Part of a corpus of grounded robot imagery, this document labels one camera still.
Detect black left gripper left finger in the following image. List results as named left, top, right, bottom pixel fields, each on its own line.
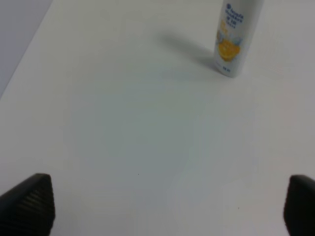
left=0, top=174, right=56, bottom=236

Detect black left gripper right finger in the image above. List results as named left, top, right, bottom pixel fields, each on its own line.
left=283, top=175, right=315, bottom=236

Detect white orange-print bottle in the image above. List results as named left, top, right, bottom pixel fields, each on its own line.
left=214, top=0, right=264, bottom=78

